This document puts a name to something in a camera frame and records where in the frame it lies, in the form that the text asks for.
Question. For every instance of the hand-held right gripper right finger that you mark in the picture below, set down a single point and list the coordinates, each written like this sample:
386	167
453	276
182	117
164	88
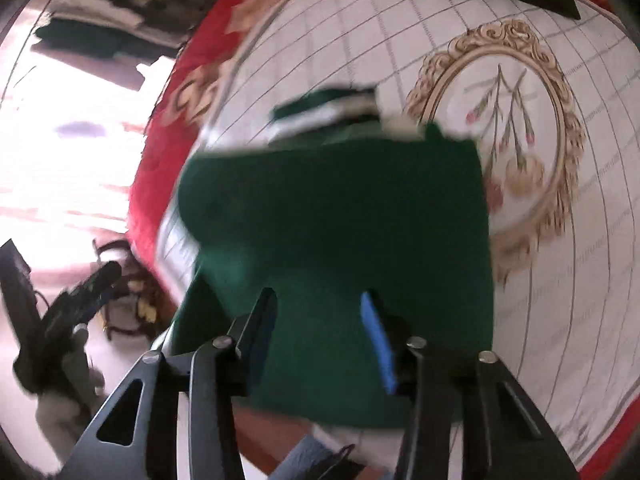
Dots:
377	345

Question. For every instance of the pile of folded clothes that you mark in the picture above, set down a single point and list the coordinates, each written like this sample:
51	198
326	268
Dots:
115	10

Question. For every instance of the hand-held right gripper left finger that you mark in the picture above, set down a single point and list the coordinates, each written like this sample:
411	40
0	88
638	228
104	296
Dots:
260	330

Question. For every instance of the red floral blanket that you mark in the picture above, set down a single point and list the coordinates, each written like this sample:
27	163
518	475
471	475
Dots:
160	125

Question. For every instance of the white printed quilted sheet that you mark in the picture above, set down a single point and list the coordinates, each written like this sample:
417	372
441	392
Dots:
575	260

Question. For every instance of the green varsity jacket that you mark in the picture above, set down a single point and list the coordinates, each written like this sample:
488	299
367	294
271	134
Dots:
340	210

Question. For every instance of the brown wooden stool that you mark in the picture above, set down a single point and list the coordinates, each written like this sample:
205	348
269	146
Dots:
127	290

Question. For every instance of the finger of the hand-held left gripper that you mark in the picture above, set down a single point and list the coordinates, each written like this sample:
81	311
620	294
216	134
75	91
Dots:
87	295

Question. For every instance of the person's left forearm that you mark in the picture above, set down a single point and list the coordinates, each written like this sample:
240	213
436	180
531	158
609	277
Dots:
75	367

